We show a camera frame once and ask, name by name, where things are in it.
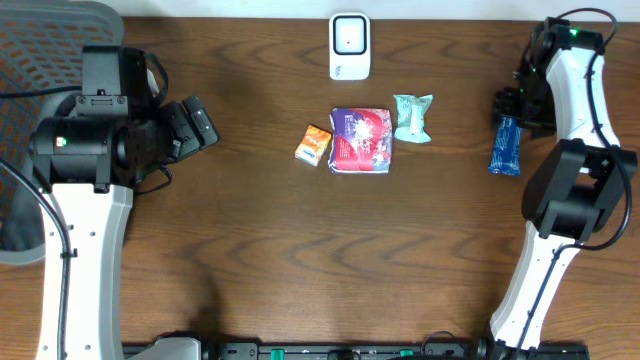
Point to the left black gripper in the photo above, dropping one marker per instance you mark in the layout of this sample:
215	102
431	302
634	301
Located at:
176	128

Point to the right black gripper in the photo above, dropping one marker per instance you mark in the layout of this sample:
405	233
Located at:
506	105

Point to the blue Oreo cookie pack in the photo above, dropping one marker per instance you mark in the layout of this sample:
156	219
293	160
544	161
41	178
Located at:
505	159

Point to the teal green snack packet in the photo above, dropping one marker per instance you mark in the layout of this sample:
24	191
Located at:
411	111

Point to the small orange snack box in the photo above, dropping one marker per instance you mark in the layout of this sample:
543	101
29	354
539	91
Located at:
313	145

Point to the red purple snack bag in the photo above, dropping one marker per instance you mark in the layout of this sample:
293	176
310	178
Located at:
362	141

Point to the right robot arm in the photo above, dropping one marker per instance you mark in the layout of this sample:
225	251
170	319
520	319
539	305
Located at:
573	193

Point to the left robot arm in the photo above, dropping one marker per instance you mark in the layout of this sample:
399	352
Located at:
92	161

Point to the grey plastic mesh basket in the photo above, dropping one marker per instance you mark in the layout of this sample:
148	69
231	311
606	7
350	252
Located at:
41	45

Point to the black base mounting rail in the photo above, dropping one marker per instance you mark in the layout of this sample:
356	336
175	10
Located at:
190	348

